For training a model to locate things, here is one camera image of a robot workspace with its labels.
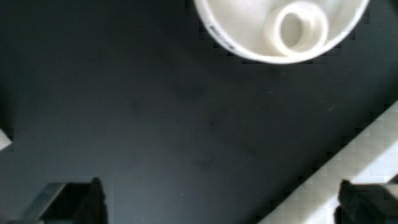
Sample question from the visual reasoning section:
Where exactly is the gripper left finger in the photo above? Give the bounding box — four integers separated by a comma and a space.
18, 177, 109, 224

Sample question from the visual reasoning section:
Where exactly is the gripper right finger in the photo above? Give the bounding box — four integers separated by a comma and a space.
334, 178, 398, 224

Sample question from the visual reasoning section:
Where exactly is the white round stool seat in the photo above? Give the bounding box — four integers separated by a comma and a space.
194, 0, 370, 64

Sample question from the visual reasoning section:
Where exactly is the white obstacle frame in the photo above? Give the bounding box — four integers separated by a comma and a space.
258, 101, 398, 224

